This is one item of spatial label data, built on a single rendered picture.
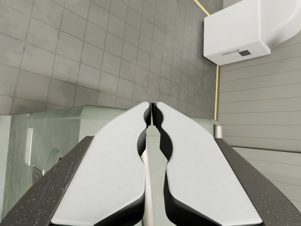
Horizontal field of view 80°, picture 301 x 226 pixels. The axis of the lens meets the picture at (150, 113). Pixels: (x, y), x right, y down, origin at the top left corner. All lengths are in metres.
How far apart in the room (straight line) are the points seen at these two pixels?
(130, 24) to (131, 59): 0.38
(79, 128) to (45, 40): 1.42
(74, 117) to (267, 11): 2.93
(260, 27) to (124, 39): 1.81
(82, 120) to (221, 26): 3.02
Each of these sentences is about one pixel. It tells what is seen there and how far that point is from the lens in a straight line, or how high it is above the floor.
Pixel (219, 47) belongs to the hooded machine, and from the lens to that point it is 3.07.
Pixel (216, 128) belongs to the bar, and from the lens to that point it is 0.58.
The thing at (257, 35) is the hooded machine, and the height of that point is 0.84.
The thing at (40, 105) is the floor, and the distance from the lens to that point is 1.56.
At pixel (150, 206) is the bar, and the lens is 0.37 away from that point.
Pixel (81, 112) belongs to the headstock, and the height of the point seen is 1.25.
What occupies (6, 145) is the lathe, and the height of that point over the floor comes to 0.54.
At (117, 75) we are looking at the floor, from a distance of 1.88.
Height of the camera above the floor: 1.52
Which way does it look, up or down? 46 degrees down
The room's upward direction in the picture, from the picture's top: 87 degrees clockwise
